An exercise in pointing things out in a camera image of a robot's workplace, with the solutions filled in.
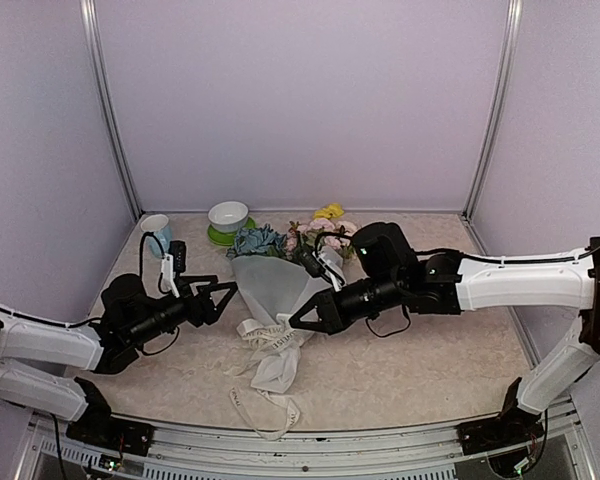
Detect pink fake flower bunch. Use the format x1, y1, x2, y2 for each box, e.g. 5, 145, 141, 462
285, 218, 358, 263

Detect aluminium frame post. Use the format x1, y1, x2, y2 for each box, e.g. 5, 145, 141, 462
79, 0, 143, 223
462, 0, 524, 224

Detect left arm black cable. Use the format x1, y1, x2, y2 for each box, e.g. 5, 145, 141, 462
138, 230, 169, 281

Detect left aluminium frame post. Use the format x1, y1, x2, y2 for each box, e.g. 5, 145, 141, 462
79, 0, 143, 223

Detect green plate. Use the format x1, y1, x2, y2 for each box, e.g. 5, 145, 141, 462
207, 217, 256, 247

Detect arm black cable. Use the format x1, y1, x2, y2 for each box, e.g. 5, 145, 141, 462
138, 230, 169, 281
312, 230, 600, 264

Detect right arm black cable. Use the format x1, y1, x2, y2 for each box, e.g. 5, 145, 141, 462
312, 230, 600, 264

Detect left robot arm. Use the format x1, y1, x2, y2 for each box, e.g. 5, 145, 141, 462
0, 274, 238, 456

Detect right aluminium frame post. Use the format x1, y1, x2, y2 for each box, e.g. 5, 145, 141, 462
462, 0, 524, 224

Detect cream printed ribbon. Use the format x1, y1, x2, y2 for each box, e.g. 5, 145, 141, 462
226, 314, 313, 441

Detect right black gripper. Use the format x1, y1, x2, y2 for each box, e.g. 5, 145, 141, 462
289, 271, 404, 337

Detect front aluminium rail base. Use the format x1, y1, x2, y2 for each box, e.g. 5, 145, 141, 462
14, 394, 600, 480

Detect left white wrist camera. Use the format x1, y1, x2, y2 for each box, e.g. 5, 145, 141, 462
158, 240, 187, 298

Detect yellow fake flower stem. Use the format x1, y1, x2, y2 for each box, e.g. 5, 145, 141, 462
313, 203, 344, 219

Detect light blue mug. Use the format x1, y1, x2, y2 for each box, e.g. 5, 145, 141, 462
140, 214, 173, 258

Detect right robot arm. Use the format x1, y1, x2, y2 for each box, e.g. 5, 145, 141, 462
289, 222, 600, 455

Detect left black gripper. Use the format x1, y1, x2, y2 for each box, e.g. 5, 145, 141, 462
129, 275, 237, 346

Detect white ceramic bowl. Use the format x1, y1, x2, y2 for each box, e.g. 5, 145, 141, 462
208, 201, 249, 233

